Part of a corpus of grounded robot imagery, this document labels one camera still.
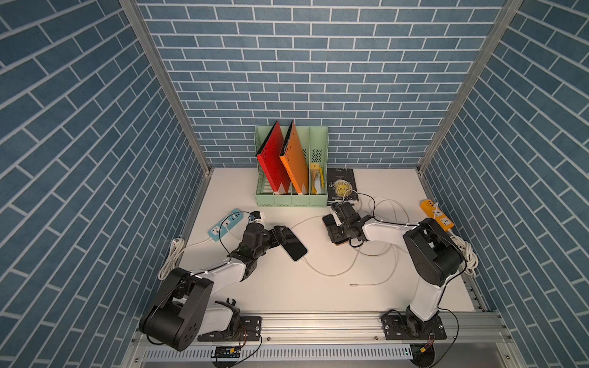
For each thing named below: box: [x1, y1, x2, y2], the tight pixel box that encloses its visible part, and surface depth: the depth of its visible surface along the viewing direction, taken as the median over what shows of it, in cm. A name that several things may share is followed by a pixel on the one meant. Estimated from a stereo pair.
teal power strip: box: [207, 208, 244, 242], surface depth 96 cm
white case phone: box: [280, 226, 308, 261], surface depth 93 cm
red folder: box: [256, 120, 292, 194], surface depth 91 cm
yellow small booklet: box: [309, 162, 325, 195], surface depth 114 cm
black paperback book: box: [326, 167, 359, 207], surface depth 114 cm
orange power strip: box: [419, 198, 455, 232], surface depth 101 cm
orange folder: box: [279, 120, 310, 194], surface depth 93 cm
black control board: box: [210, 345, 241, 359], surface depth 73 cm
